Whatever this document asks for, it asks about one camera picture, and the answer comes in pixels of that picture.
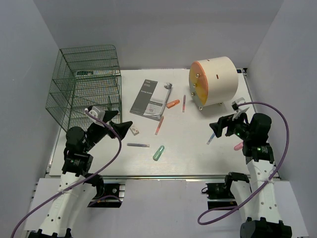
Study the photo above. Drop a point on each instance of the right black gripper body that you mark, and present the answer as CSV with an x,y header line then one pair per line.
x,y
236,125

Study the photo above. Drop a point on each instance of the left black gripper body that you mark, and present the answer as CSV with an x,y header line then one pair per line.
x,y
96,133

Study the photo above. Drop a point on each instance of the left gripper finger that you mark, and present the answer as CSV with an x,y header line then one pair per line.
x,y
121,129
109,115

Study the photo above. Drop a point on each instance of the small white eraser box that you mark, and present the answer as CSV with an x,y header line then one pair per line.
x,y
134,130

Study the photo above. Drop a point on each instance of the grey setup guide booklet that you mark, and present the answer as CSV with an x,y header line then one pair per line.
x,y
151,100

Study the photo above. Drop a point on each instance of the round white drawer organizer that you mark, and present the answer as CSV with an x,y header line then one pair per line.
x,y
213,81

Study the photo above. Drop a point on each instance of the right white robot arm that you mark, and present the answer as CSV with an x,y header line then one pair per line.
x,y
254,194

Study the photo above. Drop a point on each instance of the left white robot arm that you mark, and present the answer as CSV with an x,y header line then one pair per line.
x,y
78,188

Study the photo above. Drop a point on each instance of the blue pen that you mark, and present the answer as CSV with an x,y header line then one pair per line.
x,y
211,138

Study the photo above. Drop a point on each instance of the dark purple pen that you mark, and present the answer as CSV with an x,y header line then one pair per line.
x,y
138,145

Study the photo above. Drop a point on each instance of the pink highlighter cap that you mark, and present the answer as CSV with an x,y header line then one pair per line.
x,y
238,146

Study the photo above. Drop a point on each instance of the orange pink pen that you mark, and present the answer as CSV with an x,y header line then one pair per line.
x,y
159,125

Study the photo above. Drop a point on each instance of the green highlighter cap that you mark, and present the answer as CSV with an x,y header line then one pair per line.
x,y
158,153

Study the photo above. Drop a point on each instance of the purple pink pen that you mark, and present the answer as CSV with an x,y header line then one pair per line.
x,y
184,104

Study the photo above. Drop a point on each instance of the orange highlighter cap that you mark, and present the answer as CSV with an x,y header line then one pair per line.
x,y
172,104

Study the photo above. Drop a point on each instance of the crumpled paper ball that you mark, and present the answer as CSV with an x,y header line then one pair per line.
x,y
168,85

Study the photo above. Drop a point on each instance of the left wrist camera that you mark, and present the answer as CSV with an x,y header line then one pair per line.
x,y
95,114

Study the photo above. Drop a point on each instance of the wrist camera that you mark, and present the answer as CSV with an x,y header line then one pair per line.
x,y
95,114
239,109

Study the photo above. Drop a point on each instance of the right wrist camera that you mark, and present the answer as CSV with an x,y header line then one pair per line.
x,y
239,109

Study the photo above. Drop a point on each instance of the green wire mesh rack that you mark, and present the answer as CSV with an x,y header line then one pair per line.
x,y
83,77

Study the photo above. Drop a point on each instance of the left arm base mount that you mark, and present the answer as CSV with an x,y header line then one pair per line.
x,y
112,195

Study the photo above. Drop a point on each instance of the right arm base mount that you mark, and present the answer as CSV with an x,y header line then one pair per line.
x,y
218,197

